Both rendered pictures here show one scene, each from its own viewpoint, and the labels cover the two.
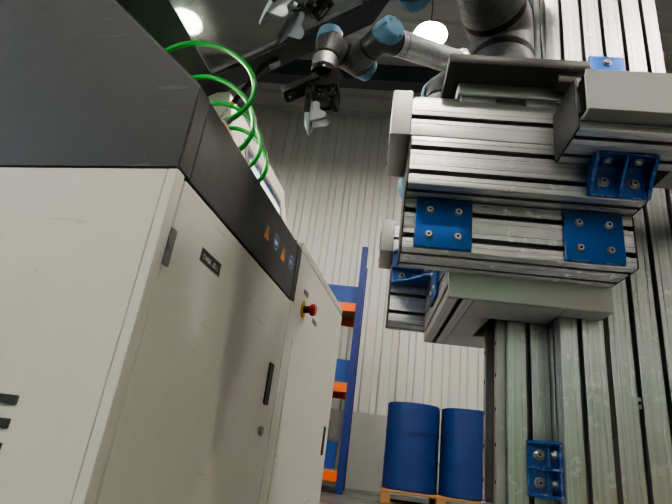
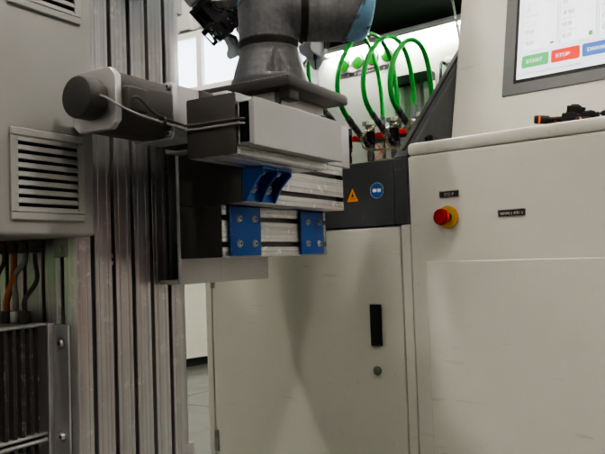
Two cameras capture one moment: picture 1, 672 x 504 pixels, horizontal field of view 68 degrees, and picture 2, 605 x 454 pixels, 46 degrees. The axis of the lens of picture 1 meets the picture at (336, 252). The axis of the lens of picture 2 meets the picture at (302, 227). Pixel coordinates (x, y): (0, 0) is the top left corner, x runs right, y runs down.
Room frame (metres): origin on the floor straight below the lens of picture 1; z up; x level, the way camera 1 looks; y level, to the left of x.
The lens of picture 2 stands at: (1.85, -1.53, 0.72)
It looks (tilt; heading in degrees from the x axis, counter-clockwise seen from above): 2 degrees up; 115
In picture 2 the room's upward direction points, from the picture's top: 2 degrees counter-clockwise
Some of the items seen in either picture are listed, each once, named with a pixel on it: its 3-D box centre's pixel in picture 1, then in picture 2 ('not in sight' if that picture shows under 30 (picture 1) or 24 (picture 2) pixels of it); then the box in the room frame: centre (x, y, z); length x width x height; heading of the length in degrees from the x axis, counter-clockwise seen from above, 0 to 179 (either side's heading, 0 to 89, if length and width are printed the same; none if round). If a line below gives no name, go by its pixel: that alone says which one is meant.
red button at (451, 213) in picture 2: (309, 309); (444, 216); (1.45, 0.06, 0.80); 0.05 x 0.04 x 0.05; 167
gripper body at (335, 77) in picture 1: (323, 88); not in sight; (1.12, 0.09, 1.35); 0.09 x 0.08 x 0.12; 77
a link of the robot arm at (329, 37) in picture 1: (329, 46); not in sight; (1.12, 0.10, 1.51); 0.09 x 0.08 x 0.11; 121
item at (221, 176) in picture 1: (250, 221); (299, 201); (1.02, 0.20, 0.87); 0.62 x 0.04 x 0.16; 167
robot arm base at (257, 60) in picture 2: not in sight; (269, 68); (1.22, -0.31, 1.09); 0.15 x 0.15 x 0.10
